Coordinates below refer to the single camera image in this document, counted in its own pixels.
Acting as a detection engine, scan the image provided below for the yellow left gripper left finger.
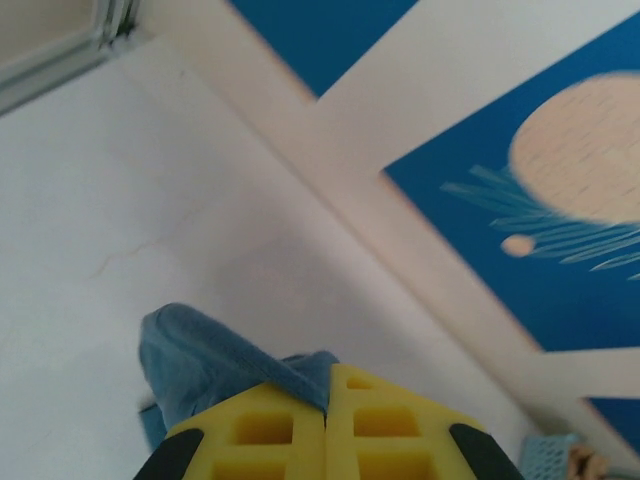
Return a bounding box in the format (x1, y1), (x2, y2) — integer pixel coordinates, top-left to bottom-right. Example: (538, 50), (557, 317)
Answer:
(132, 380), (329, 480)

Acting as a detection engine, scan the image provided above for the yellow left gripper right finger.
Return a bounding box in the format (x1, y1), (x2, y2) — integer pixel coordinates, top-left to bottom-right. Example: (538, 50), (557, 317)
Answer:
(324, 363), (522, 480)

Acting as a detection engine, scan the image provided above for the blue-grey t-shirt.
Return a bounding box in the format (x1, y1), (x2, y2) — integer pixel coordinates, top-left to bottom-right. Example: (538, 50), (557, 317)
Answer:
(137, 302), (341, 441)

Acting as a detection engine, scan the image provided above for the light blue plastic basket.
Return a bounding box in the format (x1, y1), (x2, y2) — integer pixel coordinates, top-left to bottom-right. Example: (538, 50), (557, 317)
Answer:
(519, 433), (584, 480)

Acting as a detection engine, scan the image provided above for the beige crumpled t-shirt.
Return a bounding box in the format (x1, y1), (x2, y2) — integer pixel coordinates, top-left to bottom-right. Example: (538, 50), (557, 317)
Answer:
(569, 442), (617, 477)

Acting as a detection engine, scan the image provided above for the blue wall panel beige circle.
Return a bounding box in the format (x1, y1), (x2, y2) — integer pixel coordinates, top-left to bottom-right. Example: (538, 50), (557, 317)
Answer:
(382, 12), (640, 354)

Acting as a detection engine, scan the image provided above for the blue wall panel orange circle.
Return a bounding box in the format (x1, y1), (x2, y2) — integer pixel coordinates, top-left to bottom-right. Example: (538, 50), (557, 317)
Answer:
(584, 397), (640, 451)

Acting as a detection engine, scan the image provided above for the aluminium corner post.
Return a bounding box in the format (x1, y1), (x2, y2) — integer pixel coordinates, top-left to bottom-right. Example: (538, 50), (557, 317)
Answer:
(0, 0), (139, 117)

